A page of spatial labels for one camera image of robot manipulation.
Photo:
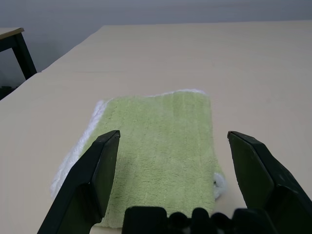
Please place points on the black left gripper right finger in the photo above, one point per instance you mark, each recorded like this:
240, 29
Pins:
263, 175

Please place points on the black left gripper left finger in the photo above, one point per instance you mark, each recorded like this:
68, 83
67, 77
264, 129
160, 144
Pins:
80, 182

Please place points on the folded green towel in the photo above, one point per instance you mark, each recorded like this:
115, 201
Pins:
158, 146

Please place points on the side table with black frame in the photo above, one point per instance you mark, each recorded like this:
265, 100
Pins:
22, 53

